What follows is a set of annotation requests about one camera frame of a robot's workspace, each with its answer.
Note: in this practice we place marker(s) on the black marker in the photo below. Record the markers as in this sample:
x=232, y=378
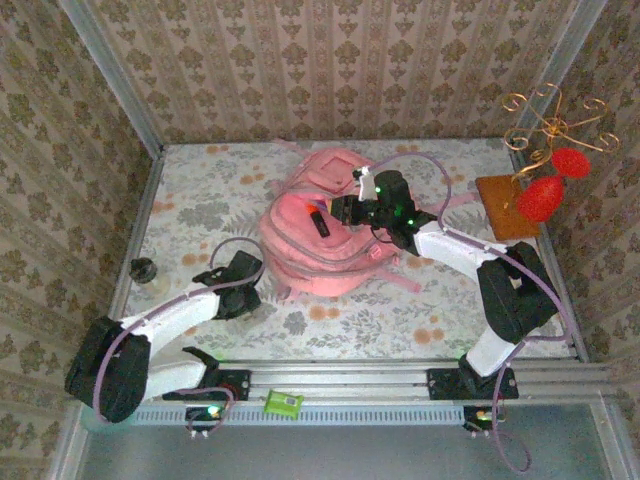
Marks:
x=320, y=225

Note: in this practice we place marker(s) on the pink backpack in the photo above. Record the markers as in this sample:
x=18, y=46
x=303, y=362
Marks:
x=310, y=265

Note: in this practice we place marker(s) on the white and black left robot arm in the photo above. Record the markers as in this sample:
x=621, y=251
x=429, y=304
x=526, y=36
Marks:
x=175, y=310

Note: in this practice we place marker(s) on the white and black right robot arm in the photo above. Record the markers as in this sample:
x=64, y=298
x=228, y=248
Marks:
x=450, y=250

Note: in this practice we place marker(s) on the small bottle with black cap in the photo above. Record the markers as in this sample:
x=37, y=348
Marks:
x=144, y=270

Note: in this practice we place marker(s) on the brown wooden board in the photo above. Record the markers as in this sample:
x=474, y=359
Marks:
x=492, y=200

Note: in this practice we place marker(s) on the floral tablecloth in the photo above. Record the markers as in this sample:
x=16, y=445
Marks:
x=180, y=190

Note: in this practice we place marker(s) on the green wipes packet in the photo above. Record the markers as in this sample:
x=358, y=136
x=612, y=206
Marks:
x=283, y=401

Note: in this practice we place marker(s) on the large red mesh ornament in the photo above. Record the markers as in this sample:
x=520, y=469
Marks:
x=541, y=200

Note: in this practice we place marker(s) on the small black controller board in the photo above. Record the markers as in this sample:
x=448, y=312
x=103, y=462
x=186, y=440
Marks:
x=482, y=417
x=205, y=417

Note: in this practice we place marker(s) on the small red mesh ornament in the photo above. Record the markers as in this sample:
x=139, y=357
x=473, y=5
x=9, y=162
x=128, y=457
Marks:
x=571, y=162

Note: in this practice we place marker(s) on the teal plastic cup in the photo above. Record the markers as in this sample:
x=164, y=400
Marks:
x=89, y=425

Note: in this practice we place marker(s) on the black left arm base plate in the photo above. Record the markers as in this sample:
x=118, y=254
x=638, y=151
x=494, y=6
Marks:
x=235, y=385

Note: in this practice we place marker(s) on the aluminium side rail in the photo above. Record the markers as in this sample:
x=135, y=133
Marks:
x=143, y=210
x=575, y=345

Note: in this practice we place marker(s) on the aluminium frame rail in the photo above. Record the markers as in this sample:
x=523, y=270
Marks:
x=340, y=377

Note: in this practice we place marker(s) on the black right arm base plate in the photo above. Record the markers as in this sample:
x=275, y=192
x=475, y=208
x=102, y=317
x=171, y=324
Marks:
x=450, y=385

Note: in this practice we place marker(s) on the aluminium frame post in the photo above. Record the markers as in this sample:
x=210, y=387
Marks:
x=113, y=75
x=559, y=65

